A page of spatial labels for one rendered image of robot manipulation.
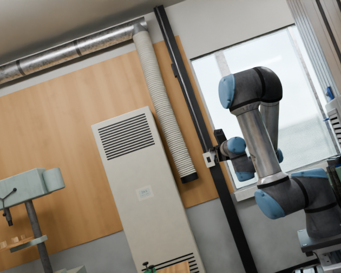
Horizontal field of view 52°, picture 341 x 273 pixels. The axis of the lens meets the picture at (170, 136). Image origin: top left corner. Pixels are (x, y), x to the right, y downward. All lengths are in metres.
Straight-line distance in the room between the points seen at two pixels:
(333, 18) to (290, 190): 0.57
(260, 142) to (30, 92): 2.69
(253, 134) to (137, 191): 1.82
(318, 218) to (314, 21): 0.66
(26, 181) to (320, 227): 2.25
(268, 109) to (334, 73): 0.45
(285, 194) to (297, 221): 2.13
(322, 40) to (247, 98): 0.36
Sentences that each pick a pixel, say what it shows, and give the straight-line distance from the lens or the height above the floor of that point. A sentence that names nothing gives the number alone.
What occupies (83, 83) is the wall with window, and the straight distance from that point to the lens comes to 3.44.
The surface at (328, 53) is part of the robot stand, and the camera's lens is 1.02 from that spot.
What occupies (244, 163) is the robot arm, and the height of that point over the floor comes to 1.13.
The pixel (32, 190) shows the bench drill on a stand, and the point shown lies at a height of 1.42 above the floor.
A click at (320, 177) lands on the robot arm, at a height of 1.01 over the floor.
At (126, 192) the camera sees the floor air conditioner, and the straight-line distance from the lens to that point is 2.96.
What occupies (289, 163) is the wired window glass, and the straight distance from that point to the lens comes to 3.42.
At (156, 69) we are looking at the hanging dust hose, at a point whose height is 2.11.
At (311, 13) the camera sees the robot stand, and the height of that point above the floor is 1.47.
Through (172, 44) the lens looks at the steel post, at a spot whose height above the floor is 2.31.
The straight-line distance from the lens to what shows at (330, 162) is 1.95.
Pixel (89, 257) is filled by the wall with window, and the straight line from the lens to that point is 3.42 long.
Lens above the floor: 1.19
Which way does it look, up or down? 6 degrees up
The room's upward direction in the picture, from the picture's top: 19 degrees counter-clockwise
